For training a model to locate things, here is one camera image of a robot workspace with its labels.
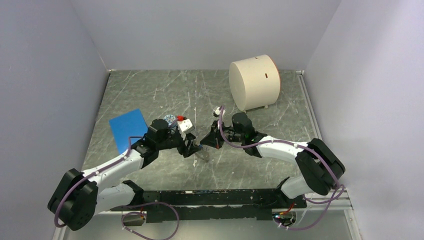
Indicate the aluminium frame rail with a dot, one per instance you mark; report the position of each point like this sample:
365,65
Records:
86,203

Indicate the metal key organizer plate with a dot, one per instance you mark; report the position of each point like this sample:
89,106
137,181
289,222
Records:
203,154

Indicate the small blue labelled jar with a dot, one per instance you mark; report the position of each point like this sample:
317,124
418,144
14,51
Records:
170,119

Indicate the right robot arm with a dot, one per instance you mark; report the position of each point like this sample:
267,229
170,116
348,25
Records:
320,169

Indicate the blue flat pad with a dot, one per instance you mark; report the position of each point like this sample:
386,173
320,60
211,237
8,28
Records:
130,124

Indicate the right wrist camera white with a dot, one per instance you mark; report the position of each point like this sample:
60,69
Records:
219,111

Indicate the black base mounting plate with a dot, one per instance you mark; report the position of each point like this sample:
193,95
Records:
159,212

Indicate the cream cylindrical container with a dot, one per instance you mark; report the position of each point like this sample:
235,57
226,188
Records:
254,82

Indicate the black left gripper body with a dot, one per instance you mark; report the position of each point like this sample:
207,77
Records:
176,140

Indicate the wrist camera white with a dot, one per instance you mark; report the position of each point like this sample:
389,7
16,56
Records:
184,124
219,111

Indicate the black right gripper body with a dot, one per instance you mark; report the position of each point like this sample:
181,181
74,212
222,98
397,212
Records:
218,139

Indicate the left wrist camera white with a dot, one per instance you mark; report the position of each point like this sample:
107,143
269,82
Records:
184,124

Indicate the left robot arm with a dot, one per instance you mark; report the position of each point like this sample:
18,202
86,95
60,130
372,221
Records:
138,156

